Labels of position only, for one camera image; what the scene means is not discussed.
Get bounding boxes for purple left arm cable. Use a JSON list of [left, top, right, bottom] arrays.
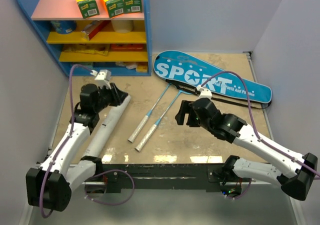
[[39, 64, 97, 219]]

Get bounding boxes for white shuttlecock tube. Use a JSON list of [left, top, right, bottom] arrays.
[[83, 95, 131, 157]]

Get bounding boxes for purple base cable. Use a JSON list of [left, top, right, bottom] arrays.
[[83, 169, 136, 206], [223, 177, 253, 201]]

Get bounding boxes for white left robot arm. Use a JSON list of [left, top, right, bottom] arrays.
[[25, 82, 131, 212]]

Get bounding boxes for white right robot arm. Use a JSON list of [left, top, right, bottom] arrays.
[[175, 98, 318, 201]]

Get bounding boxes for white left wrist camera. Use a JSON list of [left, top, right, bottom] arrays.
[[90, 69, 112, 87]]

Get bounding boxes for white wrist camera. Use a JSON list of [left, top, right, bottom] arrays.
[[90, 69, 112, 87], [196, 85, 212, 100]]

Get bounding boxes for blue round can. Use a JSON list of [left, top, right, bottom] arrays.
[[50, 20, 77, 35]]

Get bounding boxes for orange green box left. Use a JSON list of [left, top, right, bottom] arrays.
[[75, 0, 100, 19]]

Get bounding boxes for blue green bottom boxes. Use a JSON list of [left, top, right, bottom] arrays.
[[62, 61, 94, 69]]

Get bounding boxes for blue badminton racket right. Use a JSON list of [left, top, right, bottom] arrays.
[[134, 90, 183, 152]]

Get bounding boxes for blue shelf unit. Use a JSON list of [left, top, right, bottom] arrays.
[[17, 0, 152, 76]]

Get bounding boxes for blue badminton racket left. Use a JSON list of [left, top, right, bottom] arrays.
[[127, 83, 171, 143]]

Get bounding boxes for orange green box middle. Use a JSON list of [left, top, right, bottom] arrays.
[[100, 0, 125, 19]]

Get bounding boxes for blue sport racket bag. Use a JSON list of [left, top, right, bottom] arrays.
[[153, 50, 272, 109]]

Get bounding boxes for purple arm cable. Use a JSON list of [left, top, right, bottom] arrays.
[[39, 64, 97, 219], [199, 70, 320, 181]]

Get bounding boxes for blue badminton racket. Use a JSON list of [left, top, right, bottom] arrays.
[[127, 83, 171, 143], [134, 90, 183, 152]]

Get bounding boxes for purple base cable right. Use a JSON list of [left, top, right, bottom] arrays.
[[223, 177, 253, 201]]

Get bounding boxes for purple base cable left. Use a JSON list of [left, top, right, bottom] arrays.
[[83, 169, 136, 206]]

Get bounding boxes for silver orange snack pack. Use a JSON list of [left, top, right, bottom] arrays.
[[81, 20, 105, 41]]

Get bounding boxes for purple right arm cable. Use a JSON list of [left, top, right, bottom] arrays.
[[199, 70, 320, 181]]

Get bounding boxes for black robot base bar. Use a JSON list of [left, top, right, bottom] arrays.
[[101, 163, 240, 193]]

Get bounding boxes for yellow white small packs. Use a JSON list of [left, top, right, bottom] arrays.
[[115, 61, 148, 73]]

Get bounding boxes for red flat box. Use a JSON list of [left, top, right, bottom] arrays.
[[110, 43, 144, 51]]

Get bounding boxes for yellow snack bags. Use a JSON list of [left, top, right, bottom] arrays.
[[62, 44, 110, 56]]

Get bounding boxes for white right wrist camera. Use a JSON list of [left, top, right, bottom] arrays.
[[196, 85, 212, 100]]

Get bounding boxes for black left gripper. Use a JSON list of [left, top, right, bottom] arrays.
[[94, 82, 128, 113]]

